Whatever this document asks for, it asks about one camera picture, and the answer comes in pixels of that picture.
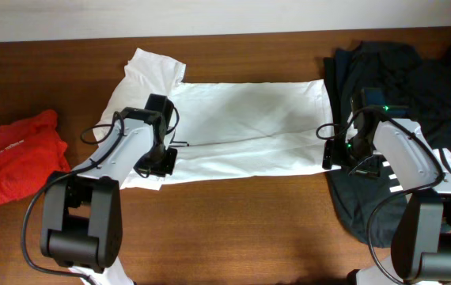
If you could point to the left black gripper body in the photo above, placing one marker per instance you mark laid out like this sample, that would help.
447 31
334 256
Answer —
159 161

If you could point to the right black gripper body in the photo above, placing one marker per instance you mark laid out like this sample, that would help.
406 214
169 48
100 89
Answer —
339 151

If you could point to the white printed t-shirt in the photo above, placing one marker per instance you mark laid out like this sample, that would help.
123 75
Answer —
227 130

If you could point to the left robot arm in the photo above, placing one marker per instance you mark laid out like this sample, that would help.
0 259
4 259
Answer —
82 227

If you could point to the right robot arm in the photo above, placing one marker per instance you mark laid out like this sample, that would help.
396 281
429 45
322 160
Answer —
421 246

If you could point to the dark lettered t-shirt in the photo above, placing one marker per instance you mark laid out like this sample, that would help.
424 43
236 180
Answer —
405 78

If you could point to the folded red t-shirt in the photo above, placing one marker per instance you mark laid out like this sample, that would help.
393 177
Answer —
30 151

